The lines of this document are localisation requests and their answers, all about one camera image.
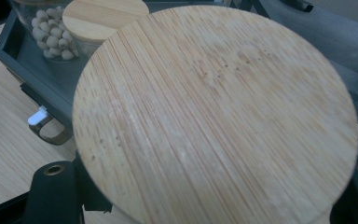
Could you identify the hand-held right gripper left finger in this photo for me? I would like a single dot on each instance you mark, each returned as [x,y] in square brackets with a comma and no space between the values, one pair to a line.
[90,186]

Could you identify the black corner shelf rack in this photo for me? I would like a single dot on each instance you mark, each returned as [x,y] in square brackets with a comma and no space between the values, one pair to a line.
[43,81]

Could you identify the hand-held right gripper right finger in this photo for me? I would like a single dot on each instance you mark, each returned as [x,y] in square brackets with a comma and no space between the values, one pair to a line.
[343,214]

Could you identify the glass jar with white balls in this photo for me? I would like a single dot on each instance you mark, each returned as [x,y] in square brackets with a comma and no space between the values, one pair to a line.
[51,37]

